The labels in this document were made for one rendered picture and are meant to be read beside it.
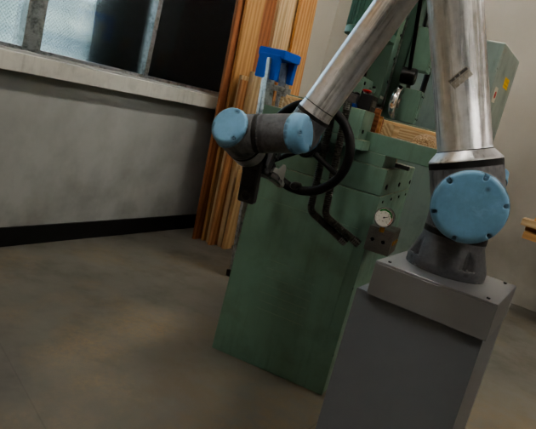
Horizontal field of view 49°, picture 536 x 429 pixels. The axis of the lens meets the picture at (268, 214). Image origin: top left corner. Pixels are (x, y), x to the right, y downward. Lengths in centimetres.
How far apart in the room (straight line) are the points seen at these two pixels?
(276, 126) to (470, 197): 44
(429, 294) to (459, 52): 51
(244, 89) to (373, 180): 168
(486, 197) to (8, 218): 216
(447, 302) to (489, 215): 23
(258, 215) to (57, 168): 121
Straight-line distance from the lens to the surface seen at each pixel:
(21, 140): 278
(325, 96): 143
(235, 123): 133
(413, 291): 135
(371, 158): 191
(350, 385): 148
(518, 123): 430
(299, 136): 130
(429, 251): 142
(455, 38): 126
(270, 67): 296
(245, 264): 208
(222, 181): 344
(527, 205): 427
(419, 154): 188
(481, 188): 121
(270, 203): 202
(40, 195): 292
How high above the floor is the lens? 93
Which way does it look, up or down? 11 degrees down
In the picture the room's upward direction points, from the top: 14 degrees clockwise
